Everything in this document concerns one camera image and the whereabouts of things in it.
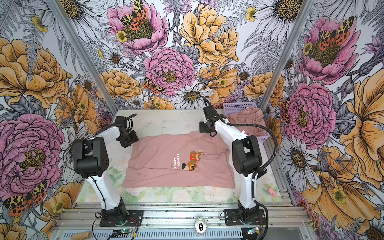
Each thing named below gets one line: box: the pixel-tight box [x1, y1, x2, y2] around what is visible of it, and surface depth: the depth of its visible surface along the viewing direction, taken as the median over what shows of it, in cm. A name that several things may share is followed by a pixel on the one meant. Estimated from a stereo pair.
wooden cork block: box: [71, 231, 92, 240], surface depth 70 cm
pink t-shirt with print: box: [122, 130, 235, 189], surface depth 95 cm
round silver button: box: [194, 218, 208, 235], surface depth 62 cm
